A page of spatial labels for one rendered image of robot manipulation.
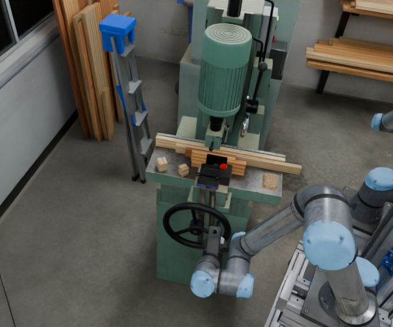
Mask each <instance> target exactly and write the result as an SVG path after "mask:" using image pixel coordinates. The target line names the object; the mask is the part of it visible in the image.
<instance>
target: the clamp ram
mask: <svg viewBox="0 0 393 327"><path fill-rule="evenodd" d="M227 159H228V157H224V156H217V155H213V154H207V160H206V164H209V165H216V166H220V165H221V164H227Z"/></svg>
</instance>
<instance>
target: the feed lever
mask: <svg viewBox="0 0 393 327"><path fill-rule="evenodd" d="M267 68H268V65H267V63H266V62H260V63H259V64H258V70H259V76H258V79H257V83H256V86H255V91H254V94H253V99H248V100H247V105H246V112H247V113H252V114H256V113H257V110H258V105H259V101H256V97H257V93H258V90H259V86H260V82H261V78H262V74H263V72H264V71H266V70H267Z"/></svg>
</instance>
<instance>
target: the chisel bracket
mask: <svg viewBox="0 0 393 327"><path fill-rule="evenodd" d="M225 120H226V119H224V120H223V123H222V129H221V130H220V131H219V132H214V131H211V129H210V121H209V125H208V128H207V132H206V135H205V147H210V146H211V143H212V141H213V142H214V145H213V148H214V149H220V147H221V144H222V139H223V132H224V126H225Z"/></svg>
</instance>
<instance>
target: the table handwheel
mask: <svg viewBox="0 0 393 327"><path fill-rule="evenodd" d="M181 210H191V212H192V218H193V219H192V220H191V221H190V226H189V228H185V229H183V230H180V231H177V232H174V231H173V230H172V228H171V226H170V217H171V216H172V215H173V214H174V213H176V212H178V211H181ZM199 211H202V212H205V213H208V214H210V215H212V216H214V217H215V218H217V219H218V220H219V221H220V222H221V224H222V225H223V227H224V234H223V235H222V237H223V238H224V239H225V240H226V241H227V240H228V239H229V238H230V236H231V225H230V223H229V221H228V220H227V218H226V217H225V216H224V215H223V214H222V213H220V212H219V211H218V210H216V209H214V208H212V207H210V206H207V205H204V204H199V203H194V202H186V203H180V204H176V205H175V206H172V207H171V208H169V209H168V210H167V211H166V213H165V214H164V217H163V220H162V223H163V227H164V229H165V231H166V232H167V234H168V235H169V236H170V237H171V238H172V239H174V240H175V241H176V242H178V243H180V244H182V245H185V246H187V247H191V248H198V249H203V247H202V244H203V243H198V242H194V241H190V240H187V239H185V238H183V237H181V236H179V235H180V234H183V233H186V232H190V233H191V234H193V235H195V236H198V235H201V234H202V233H203V232H204V233H208V232H209V230H207V229H206V228H204V225H205V224H204V222H203V221H202V220H203V216H202V215H201V214H200V213H199Z"/></svg>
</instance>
